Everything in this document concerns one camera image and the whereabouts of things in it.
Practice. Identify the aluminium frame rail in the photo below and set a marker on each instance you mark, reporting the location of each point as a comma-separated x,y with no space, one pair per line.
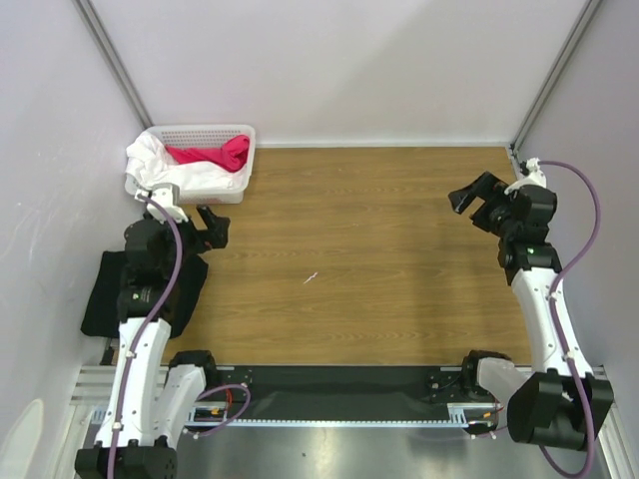
94,383

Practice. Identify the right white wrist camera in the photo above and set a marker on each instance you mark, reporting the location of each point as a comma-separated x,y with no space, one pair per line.
529,174

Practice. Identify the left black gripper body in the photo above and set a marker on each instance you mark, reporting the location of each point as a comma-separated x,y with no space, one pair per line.
193,240

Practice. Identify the white t-shirt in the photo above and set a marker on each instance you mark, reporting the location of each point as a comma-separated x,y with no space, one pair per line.
150,164

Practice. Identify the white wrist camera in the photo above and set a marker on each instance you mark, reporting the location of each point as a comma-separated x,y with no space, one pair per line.
529,174
162,203

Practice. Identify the black t-shirt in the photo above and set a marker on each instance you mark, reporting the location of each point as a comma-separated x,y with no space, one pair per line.
100,318

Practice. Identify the white plastic laundry basket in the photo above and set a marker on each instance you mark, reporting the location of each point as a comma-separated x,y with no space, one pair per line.
209,136

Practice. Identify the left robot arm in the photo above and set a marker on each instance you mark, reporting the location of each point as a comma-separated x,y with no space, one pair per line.
162,276

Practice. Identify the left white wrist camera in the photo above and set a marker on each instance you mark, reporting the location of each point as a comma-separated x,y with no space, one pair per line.
162,203

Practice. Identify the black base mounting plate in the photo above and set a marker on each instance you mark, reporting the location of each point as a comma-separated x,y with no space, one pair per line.
364,394

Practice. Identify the magenta t-shirt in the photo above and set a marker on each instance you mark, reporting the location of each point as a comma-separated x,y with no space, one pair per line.
231,156

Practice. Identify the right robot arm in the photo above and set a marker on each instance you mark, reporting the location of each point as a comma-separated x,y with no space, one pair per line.
561,404

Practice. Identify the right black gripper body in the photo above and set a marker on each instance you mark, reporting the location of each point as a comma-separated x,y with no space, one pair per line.
485,204

